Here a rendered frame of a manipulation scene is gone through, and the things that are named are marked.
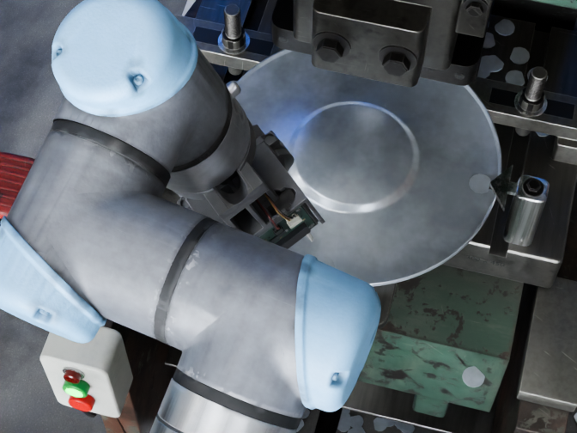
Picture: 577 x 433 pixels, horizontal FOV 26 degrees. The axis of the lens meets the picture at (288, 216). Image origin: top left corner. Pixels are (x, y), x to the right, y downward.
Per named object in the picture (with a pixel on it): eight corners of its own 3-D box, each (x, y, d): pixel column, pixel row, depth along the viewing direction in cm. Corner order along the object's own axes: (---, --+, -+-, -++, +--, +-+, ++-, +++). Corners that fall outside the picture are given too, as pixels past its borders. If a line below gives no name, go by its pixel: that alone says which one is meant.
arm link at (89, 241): (126, 358, 66) (212, 173, 68) (-56, 280, 68) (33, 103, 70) (158, 380, 73) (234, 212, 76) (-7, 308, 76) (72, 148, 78)
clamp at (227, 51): (294, 105, 136) (294, 46, 127) (147, 73, 138) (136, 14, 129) (307, 62, 139) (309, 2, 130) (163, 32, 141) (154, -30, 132)
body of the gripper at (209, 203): (248, 284, 92) (192, 233, 81) (189, 200, 96) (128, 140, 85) (331, 222, 92) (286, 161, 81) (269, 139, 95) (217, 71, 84)
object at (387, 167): (471, 319, 115) (472, 314, 114) (169, 249, 118) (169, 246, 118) (521, 72, 129) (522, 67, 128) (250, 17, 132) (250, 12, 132)
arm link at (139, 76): (12, 91, 70) (78, -40, 71) (94, 163, 80) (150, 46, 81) (130, 131, 67) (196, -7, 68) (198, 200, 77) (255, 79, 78)
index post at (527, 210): (531, 248, 127) (547, 199, 119) (501, 241, 127) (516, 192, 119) (535, 225, 128) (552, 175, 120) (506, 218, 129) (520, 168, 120)
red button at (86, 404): (94, 414, 137) (90, 405, 134) (69, 408, 137) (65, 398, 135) (97, 404, 137) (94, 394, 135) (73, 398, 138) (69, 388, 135)
